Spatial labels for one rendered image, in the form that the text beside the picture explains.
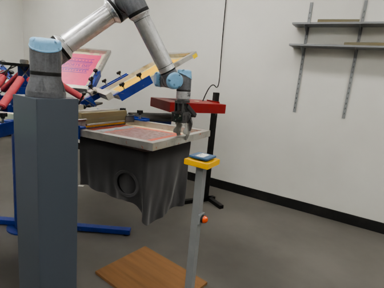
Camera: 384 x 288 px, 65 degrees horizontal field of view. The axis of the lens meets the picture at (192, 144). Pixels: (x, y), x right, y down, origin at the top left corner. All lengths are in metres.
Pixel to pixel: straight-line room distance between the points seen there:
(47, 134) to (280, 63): 2.70
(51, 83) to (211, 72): 2.69
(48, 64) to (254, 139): 2.70
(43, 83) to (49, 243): 0.67
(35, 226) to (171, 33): 3.19
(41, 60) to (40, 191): 0.51
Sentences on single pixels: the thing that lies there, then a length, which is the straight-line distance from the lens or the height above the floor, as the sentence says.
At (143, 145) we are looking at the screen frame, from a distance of 1.43.
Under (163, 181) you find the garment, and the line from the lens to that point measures 1.71.
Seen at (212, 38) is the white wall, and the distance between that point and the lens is 3.84.
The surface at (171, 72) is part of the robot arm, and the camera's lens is 1.41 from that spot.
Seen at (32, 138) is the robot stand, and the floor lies 1.04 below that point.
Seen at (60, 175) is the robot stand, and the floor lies 0.88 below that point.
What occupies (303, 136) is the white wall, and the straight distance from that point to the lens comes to 3.46.
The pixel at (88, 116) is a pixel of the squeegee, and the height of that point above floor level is 1.05.
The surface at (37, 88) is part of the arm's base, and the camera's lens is 1.33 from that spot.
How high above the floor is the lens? 1.33
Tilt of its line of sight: 12 degrees down
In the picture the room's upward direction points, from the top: 5 degrees clockwise
